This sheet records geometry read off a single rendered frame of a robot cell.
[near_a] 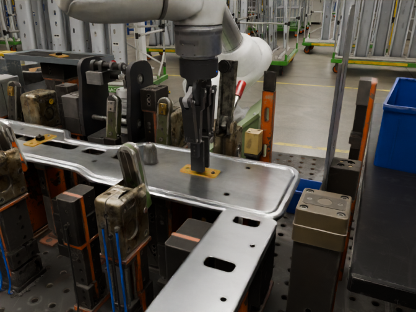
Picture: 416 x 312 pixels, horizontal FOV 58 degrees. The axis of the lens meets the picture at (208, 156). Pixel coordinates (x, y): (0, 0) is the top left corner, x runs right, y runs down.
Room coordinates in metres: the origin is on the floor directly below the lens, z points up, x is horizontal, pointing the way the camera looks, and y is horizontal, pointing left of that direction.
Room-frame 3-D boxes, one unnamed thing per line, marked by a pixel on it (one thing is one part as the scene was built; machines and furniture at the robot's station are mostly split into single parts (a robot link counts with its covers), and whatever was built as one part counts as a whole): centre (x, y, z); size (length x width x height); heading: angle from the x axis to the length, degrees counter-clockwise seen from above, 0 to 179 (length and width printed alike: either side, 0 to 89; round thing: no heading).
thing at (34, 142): (0.92, 0.44, 1.01); 0.08 x 0.04 x 0.01; 156
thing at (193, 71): (0.73, 0.02, 1.20); 0.08 x 0.07 x 0.09; 156
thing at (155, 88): (1.03, 0.15, 0.91); 0.07 x 0.05 x 0.42; 156
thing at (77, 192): (0.66, 0.26, 0.84); 0.11 x 0.08 x 0.29; 156
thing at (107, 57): (1.32, 0.52, 1.16); 0.37 x 0.14 x 0.02; 66
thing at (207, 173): (0.73, 0.02, 1.01); 0.08 x 0.04 x 0.01; 66
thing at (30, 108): (1.13, 0.53, 0.89); 0.13 x 0.11 x 0.38; 156
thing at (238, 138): (0.89, -0.05, 0.88); 0.07 x 0.06 x 0.35; 156
